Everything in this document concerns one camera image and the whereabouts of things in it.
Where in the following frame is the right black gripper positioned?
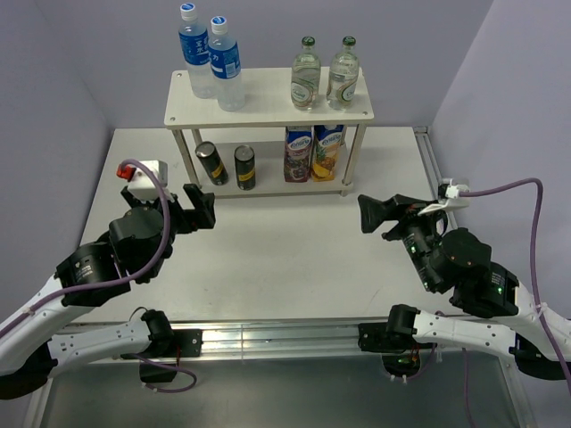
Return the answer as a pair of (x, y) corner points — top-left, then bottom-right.
(354, 193), (446, 290)

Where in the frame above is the black yellow can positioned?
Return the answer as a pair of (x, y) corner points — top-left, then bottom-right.
(234, 144), (256, 191)
(194, 141), (228, 185)

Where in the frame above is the clear glass bottle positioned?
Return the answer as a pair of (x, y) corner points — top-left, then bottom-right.
(327, 36), (360, 111)
(290, 36), (321, 111)

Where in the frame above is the blue-label water bottle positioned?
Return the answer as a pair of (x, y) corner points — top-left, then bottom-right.
(178, 3), (216, 99)
(208, 16), (245, 111)

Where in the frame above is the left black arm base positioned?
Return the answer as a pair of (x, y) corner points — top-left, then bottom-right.
(120, 329), (203, 387)

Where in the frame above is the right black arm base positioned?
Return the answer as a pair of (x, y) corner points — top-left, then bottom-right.
(358, 322), (436, 384)

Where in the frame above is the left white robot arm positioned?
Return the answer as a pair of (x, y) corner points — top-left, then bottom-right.
(1, 184), (216, 400)

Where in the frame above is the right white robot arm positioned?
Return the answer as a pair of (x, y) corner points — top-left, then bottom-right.
(358, 194), (570, 381)

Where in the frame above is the white two-tier shelf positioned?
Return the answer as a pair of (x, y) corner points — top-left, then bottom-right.
(164, 68), (375, 198)

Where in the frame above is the yellow pineapple juice carton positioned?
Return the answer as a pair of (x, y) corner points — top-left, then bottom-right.
(310, 125), (344, 182)

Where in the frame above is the purple grape juice carton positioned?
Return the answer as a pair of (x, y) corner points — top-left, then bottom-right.
(284, 126), (312, 183)

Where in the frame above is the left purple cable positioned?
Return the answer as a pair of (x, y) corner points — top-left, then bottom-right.
(0, 159), (199, 394)

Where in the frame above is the purple cable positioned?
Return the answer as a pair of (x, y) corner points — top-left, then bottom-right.
(0, 159), (199, 394)
(459, 177), (571, 428)

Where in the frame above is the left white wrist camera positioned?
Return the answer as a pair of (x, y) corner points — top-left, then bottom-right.
(116, 160), (173, 202)

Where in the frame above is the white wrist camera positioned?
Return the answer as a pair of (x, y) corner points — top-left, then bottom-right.
(418, 178), (470, 216)
(116, 160), (173, 202)

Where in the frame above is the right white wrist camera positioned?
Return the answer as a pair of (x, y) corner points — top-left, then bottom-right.
(418, 178), (470, 216)

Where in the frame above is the aluminium right rail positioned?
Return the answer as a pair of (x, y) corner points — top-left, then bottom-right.
(412, 125), (470, 268)

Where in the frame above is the aluminium rail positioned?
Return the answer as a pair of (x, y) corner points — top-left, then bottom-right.
(62, 313), (512, 363)
(412, 125), (470, 268)

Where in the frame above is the aluminium front rail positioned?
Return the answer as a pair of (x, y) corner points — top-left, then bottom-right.
(62, 313), (512, 363)

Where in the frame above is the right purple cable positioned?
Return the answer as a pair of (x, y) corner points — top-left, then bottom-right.
(459, 177), (571, 428)

